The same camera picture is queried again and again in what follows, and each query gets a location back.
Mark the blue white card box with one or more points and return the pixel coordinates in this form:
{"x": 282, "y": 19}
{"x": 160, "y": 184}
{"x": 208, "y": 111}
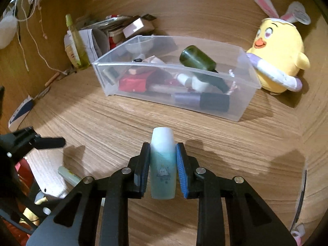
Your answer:
{"x": 20, "y": 113}

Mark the white tape roll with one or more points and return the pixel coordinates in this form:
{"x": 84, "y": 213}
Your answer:
{"x": 192, "y": 82}

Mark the small white cardboard box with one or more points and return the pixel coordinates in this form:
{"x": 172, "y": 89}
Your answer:
{"x": 138, "y": 27}

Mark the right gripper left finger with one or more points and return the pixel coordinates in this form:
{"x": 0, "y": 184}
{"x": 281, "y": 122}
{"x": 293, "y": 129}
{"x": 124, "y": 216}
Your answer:
{"x": 96, "y": 207}

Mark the dark green glass bottle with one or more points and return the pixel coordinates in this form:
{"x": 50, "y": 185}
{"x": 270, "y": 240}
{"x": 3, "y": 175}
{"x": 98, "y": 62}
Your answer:
{"x": 193, "y": 57}

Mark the mahjong tile block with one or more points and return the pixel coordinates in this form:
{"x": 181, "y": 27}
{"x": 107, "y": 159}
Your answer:
{"x": 111, "y": 75}

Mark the white folded paper stack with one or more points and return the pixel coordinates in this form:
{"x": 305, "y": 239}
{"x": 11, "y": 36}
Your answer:
{"x": 96, "y": 44}

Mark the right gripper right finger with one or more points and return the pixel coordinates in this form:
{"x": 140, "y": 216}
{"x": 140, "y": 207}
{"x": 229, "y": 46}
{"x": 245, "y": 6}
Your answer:
{"x": 228, "y": 202}

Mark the clear plastic storage bin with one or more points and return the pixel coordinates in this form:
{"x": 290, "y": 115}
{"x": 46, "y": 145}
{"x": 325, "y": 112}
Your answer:
{"x": 232, "y": 65}

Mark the pink white cosmetic tube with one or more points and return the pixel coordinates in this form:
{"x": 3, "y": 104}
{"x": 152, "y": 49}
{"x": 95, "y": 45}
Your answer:
{"x": 168, "y": 89}

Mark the red paper packet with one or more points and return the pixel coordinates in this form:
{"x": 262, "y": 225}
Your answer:
{"x": 139, "y": 82}

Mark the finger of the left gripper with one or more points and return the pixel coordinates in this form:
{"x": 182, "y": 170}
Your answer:
{"x": 21, "y": 142}

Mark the yellow chick plush toy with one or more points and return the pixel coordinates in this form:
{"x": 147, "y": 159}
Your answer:
{"x": 277, "y": 53}

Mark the purple black cosmetic tube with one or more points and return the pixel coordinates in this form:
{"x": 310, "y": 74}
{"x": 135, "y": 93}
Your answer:
{"x": 205, "y": 101}

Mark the pale green stick tube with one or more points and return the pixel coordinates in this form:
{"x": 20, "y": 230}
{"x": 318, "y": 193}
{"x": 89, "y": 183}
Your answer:
{"x": 68, "y": 176}

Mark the teal white lotion bottle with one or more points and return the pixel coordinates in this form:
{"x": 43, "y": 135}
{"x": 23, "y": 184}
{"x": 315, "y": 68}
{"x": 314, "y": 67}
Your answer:
{"x": 163, "y": 164}

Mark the stack of papers and books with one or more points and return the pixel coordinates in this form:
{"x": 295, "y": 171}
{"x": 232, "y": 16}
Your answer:
{"x": 113, "y": 27}

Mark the yellow green spray bottle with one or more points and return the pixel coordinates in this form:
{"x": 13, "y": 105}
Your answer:
{"x": 77, "y": 45}

